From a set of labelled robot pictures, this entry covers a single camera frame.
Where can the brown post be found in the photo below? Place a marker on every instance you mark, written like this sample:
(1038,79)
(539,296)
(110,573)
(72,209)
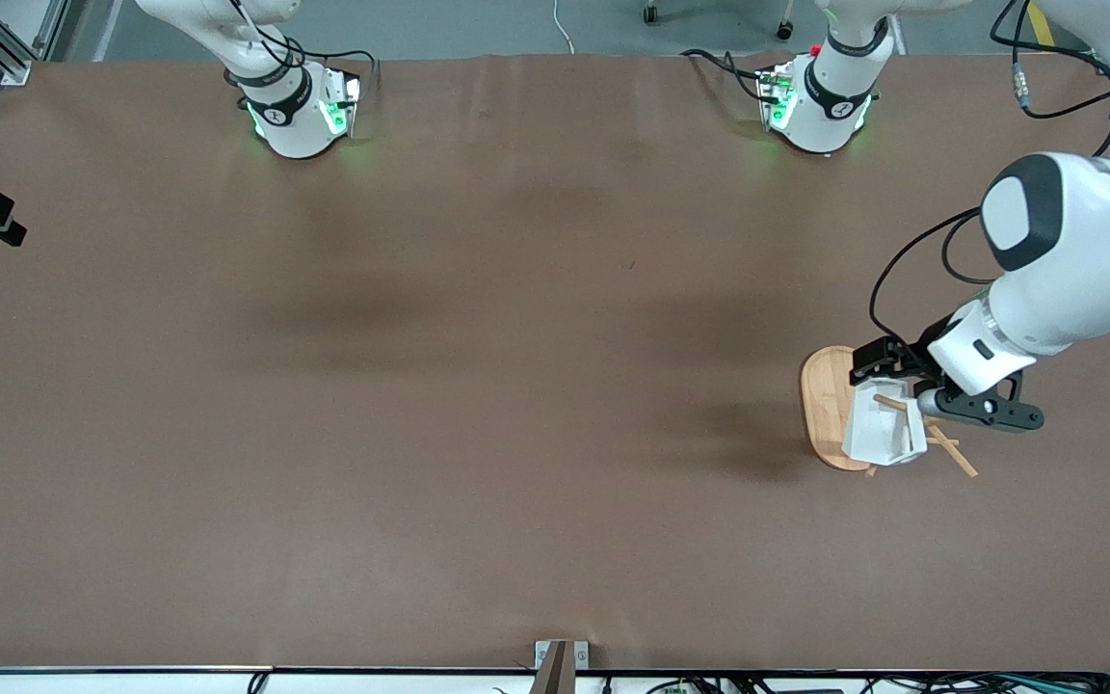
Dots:
(555,670)

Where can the wooden cup rack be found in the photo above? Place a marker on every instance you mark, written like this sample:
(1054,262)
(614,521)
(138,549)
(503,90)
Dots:
(825,405)

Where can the brown table mat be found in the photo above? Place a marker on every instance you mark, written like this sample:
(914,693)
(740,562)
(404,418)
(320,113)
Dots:
(516,482)

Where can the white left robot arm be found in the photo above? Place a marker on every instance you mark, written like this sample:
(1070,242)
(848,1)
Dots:
(1066,270)

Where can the black left camera mount bracket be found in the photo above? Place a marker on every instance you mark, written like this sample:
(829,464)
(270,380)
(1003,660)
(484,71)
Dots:
(998,413)

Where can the aluminium frame profile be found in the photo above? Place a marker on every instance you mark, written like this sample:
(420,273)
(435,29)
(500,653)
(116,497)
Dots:
(6,58)

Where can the white angular cup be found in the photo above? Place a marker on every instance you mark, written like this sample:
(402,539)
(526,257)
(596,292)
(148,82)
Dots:
(878,434)

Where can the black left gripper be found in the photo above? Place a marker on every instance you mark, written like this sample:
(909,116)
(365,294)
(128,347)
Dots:
(913,360)

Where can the small metal bracket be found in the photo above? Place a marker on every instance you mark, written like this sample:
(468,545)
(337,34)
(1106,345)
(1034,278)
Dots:
(582,655)

